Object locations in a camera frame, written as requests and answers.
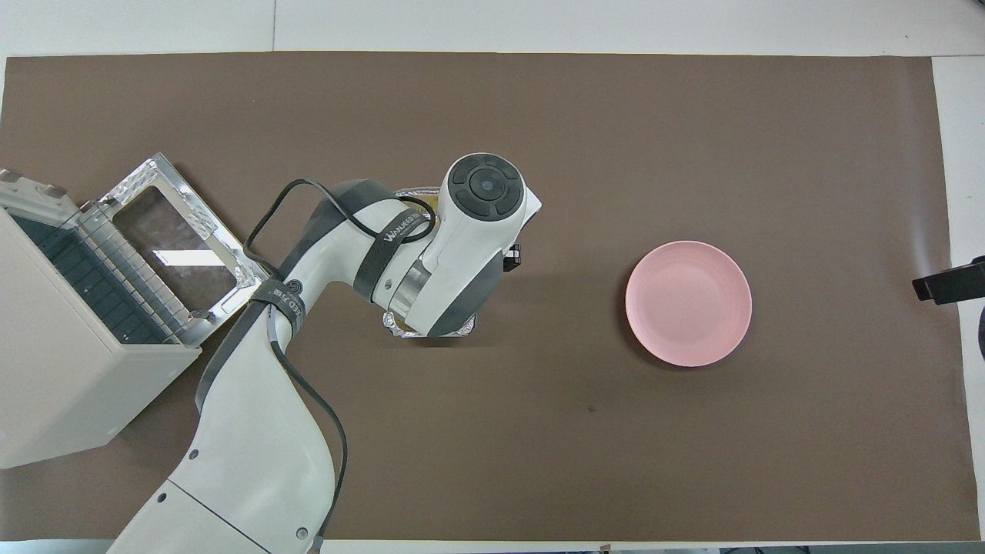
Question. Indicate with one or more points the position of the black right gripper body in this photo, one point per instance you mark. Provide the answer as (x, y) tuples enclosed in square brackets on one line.
[(983, 335)]

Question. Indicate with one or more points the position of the cream white toaster oven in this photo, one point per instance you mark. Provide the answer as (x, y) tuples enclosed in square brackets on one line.
[(69, 385)]

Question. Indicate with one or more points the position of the pink round plate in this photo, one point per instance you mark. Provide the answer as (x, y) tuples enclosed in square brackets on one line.
[(689, 304)]

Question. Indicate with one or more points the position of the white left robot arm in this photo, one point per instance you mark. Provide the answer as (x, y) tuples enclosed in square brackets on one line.
[(246, 462)]

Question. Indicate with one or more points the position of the glass oven door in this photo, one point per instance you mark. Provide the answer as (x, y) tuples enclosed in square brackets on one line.
[(246, 277)]

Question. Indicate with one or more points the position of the metal oven rack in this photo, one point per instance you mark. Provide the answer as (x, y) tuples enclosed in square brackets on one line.
[(77, 269)]

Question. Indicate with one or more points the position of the aluminium foil tray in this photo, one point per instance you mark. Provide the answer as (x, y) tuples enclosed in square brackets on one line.
[(400, 327)]

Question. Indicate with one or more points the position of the brown table mat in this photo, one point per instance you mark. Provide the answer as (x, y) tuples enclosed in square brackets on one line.
[(692, 154)]

